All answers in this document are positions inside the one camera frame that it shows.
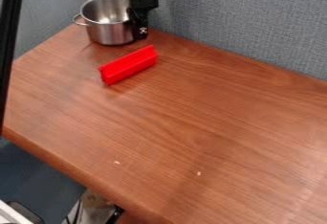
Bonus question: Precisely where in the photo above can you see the red rectangular block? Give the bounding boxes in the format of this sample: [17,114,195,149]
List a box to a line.
[99,45,159,85]

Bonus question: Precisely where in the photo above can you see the metal table leg frame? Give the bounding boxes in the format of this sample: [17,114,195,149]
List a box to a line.
[63,190,124,224]

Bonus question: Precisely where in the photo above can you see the white object at corner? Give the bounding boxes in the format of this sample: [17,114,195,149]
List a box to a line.
[0,200,44,224]

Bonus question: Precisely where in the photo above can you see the stainless steel pot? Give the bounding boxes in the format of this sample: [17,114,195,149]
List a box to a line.
[73,0,134,46]

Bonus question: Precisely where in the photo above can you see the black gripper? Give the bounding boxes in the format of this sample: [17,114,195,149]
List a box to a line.
[128,0,159,40]

